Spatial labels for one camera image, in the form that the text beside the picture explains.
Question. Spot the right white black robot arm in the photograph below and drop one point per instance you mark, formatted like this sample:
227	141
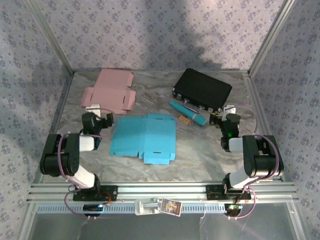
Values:
260	155

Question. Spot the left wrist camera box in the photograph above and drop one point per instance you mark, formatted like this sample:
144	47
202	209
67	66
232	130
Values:
94	108

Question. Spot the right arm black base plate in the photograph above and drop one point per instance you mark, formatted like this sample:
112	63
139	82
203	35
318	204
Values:
212	192

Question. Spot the colourful picture card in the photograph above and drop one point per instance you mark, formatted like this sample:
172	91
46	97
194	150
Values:
171	206

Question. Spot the clear plastic bracket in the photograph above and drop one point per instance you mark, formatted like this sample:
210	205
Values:
146	207

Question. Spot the pink paper box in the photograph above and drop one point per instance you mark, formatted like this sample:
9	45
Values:
110	90

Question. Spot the black carrying case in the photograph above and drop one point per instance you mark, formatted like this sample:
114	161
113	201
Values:
202	87

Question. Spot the blue paper box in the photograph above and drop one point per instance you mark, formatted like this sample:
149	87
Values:
145	140

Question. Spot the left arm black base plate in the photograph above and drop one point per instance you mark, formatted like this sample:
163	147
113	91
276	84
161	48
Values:
110	192

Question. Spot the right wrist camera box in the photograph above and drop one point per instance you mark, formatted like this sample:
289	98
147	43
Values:
229	109

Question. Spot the aluminium mounting rail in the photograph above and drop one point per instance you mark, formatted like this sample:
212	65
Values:
162	191

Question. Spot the teal pen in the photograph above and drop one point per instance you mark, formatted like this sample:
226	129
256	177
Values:
190	114

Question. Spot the aluminium side rail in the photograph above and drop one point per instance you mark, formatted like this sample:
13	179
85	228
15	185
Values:
61	105
257	112

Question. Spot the small brown tag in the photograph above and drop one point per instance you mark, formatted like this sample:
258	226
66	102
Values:
184	119

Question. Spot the aluminium frame post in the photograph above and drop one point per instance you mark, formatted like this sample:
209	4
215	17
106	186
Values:
272	32
50	37

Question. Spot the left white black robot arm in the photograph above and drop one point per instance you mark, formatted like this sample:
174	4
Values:
63	152

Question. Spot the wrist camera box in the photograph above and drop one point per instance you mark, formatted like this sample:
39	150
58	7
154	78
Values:
94	108
229	109

